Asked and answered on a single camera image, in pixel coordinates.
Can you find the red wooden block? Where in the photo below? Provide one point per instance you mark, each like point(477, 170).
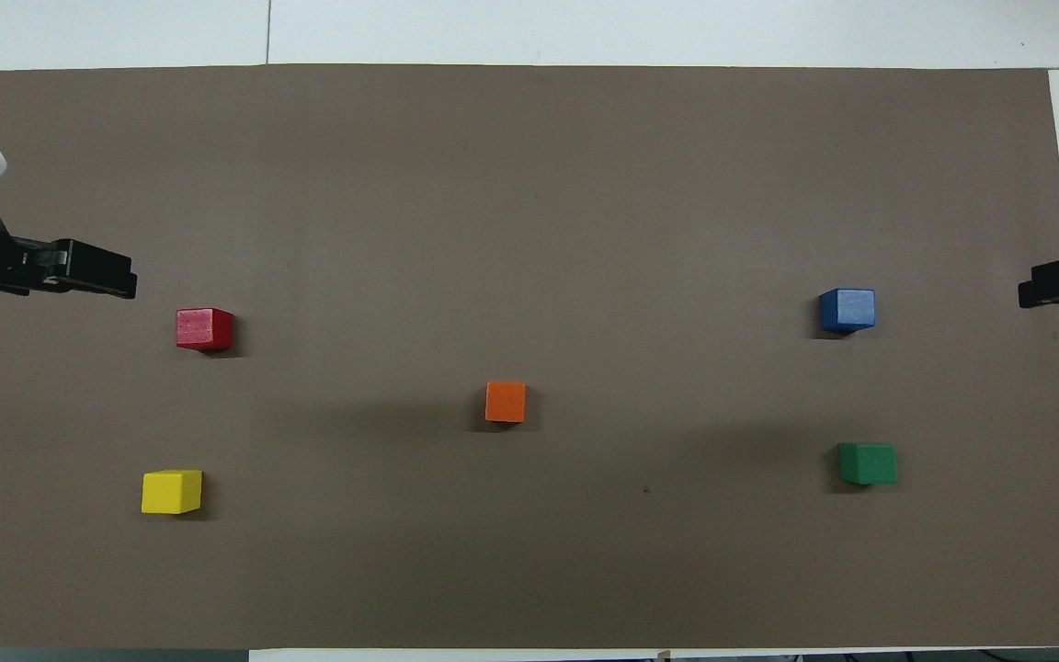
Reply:
point(203, 329)

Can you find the blue wooden block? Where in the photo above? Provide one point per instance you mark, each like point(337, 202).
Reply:
point(848, 310)

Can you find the yellow wooden block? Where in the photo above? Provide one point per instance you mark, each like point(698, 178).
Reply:
point(171, 492)

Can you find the green wooden block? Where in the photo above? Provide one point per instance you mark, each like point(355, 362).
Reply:
point(868, 463)

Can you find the orange wooden block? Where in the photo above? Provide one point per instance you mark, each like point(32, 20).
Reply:
point(505, 402)

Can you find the brown table mat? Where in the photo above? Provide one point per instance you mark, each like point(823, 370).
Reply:
point(529, 230)

